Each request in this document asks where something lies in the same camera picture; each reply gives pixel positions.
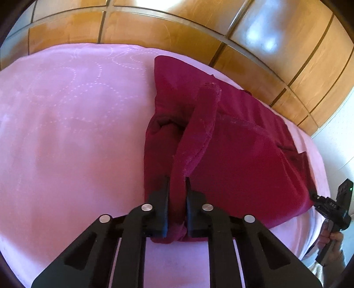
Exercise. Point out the pink bedsheet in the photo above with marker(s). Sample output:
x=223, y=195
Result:
x=72, y=138

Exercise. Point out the wooden panelled headboard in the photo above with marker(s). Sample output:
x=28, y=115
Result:
x=249, y=41

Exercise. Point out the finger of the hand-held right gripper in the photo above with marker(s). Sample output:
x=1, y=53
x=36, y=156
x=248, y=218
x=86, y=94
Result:
x=323, y=203

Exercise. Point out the dark red garment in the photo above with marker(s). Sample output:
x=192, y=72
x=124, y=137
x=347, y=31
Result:
x=235, y=155

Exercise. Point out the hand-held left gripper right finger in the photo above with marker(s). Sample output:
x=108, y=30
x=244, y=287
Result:
x=192, y=210

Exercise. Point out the person's right hand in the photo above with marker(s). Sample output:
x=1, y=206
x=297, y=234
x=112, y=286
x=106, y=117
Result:
x=338, y=239

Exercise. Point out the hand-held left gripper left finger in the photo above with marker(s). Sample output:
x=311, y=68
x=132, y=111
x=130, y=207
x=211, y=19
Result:
x=161, y=210

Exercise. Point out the person's right forearm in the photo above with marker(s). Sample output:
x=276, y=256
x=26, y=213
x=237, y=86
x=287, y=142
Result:
x=338, y=257

